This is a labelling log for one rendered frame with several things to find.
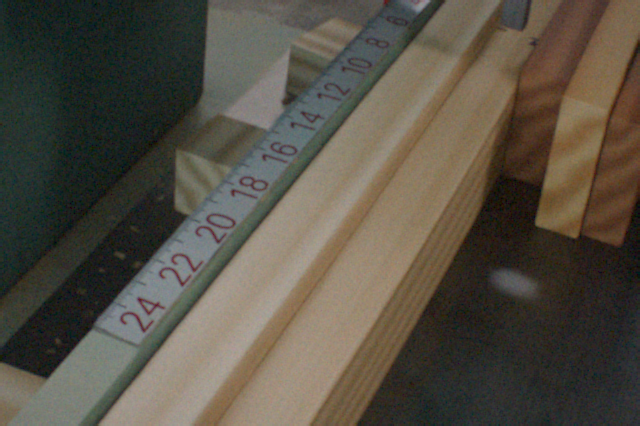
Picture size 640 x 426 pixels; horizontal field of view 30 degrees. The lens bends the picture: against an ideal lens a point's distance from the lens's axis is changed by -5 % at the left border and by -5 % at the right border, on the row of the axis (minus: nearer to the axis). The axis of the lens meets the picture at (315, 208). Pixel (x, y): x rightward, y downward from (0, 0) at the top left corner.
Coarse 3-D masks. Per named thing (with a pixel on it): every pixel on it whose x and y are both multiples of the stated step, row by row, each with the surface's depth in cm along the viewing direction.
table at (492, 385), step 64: (512, 192) 45; (512, 256) 42; (576, 256) 42; (448, 320) 39; (512, 320) 39; (576, 320) 39; (384, 384) 36; (448, 384) 36; (512, 384) 36; (576, 384) 37
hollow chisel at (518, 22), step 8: (504, 0) 44; (512, 0) 44; (520, 0) 44; (528, 0) 44; (504, 8) 44; (512, 8) 44; (520, 8) 44; (528, 8) 44; (504, 16) 45; (512, 16) 44; (520, 16) 44; (528, 16) 45; (504, 24) 45; (512, 24) 45; (520, 24) 45
